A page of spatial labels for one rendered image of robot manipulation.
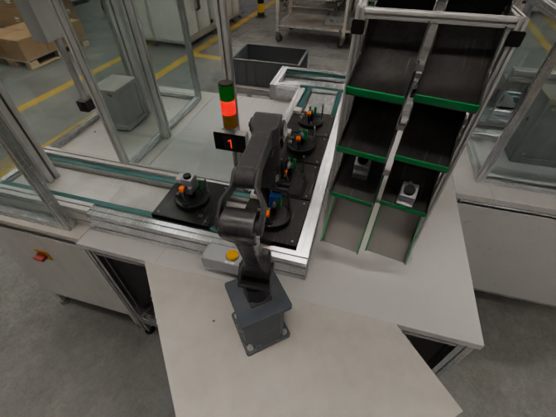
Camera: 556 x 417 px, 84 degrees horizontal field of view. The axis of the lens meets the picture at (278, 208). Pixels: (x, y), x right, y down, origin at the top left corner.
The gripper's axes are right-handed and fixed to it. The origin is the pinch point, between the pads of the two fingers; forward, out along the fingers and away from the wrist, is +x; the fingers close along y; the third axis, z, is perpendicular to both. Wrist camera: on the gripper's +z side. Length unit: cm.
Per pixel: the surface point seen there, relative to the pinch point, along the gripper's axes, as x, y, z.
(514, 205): 41, -95, 67
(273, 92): 35, 39, 136
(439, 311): 39, -58, 2
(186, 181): 17.4, 38.5, 17.8
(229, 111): -7.4, 22.9, 29.4
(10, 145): -2, 87, -1
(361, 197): 5.6, -24.7, 13.4
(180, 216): 28.4, 39.3, 9.7
